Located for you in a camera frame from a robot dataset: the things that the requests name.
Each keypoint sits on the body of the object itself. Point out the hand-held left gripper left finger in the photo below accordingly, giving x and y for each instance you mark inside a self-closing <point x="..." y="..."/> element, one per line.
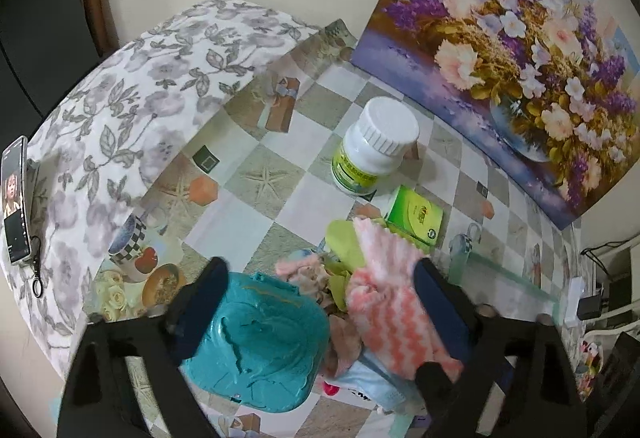
<point x="192" y="315"/>

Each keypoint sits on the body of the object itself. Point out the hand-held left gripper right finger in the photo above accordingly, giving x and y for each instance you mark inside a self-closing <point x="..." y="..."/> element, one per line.
<point x="436" y="300"/>

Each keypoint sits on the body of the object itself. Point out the pink white striped cloth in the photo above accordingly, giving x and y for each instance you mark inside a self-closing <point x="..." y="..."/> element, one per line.
<point x="390" y="318"/>

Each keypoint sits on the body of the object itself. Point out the teal plastic box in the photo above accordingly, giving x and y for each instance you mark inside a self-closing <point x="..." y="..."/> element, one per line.
<point x="260" y="348"/>

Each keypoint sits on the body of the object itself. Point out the small green carton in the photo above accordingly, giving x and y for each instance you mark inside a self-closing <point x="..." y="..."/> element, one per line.
<point x="415" y="215"/>

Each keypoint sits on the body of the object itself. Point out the light blue face mask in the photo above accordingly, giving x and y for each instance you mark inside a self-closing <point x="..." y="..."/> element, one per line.
<point x="370" y="383"/>

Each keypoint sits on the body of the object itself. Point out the yellow-green cloth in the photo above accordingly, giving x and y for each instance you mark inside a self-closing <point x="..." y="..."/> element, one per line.
<point x="345" y="243"/>

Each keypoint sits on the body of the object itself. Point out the pink plush toy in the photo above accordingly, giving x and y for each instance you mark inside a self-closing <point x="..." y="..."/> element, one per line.
<point x="300" y="268"/>

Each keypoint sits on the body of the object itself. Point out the black charger adapter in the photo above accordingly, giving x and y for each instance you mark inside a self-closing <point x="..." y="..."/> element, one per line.
<point x="589" y="308"/>

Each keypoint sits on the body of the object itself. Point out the white plastic basket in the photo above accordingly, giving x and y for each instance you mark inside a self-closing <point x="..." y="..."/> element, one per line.
<point x="600" y="343"/>

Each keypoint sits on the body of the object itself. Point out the white bottle with green label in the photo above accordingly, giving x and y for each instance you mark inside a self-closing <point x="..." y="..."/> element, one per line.
<point x="370" y="137"/>

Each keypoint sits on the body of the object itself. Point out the smartphone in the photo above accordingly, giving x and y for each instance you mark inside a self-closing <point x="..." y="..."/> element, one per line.
<point x="15" y="198"/>

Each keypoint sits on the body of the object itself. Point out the grey floral fabric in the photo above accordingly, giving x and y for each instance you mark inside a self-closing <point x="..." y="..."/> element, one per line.
<point x="125" y="92"/>

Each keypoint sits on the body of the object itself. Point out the flower painting canvas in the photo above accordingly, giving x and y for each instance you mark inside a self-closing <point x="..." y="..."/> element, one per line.
<point x="500" y="42"/>

